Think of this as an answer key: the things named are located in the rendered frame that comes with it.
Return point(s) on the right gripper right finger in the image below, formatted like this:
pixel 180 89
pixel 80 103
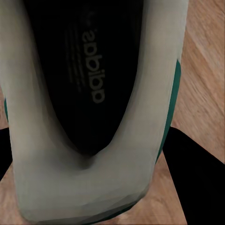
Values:
pixel 199 179

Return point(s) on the gym shoe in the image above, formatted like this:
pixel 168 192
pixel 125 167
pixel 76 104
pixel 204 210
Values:
pixel 90 88

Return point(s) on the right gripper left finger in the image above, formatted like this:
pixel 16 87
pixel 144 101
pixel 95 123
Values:
pixel 5 151

